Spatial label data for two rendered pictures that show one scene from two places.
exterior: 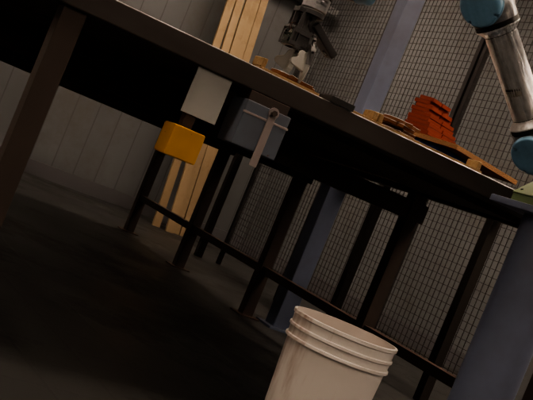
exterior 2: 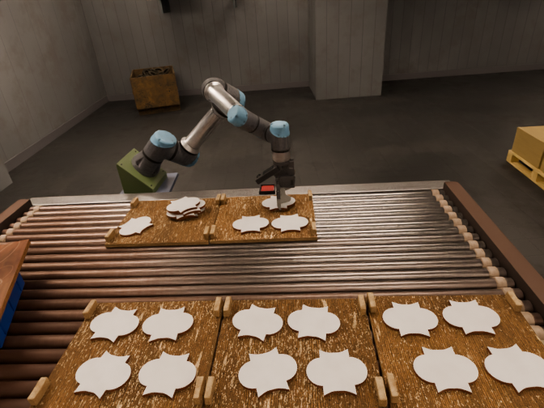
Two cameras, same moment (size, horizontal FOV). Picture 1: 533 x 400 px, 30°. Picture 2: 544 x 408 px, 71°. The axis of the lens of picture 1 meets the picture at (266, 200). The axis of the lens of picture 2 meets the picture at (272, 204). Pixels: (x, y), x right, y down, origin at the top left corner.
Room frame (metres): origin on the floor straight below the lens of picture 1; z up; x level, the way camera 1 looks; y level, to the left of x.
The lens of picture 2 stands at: (4.07, 0.79, 1.75)
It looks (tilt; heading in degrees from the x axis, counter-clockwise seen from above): 29 degrees down; 212
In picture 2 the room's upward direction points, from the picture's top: 4 degrees counter-clockwise
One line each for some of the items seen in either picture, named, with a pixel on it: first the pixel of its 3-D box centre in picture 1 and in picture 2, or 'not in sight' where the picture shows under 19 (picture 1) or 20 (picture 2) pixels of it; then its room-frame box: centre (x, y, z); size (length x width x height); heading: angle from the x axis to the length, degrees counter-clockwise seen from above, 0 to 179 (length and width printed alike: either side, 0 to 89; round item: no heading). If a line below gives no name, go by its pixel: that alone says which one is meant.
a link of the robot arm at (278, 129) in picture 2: not in sight; (279, 136); (2.82, 0.08, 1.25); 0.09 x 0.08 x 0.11; 64
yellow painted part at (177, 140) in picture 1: (191, 113); not in sight; (2.51, 0.26, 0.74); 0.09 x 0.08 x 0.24; 117
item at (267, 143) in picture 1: (254, 129); not in sight; (2.60, 0.10, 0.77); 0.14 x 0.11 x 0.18; 117
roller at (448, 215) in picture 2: not in sight; (223, 226); (3.03, -0.10, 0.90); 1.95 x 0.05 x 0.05; 117
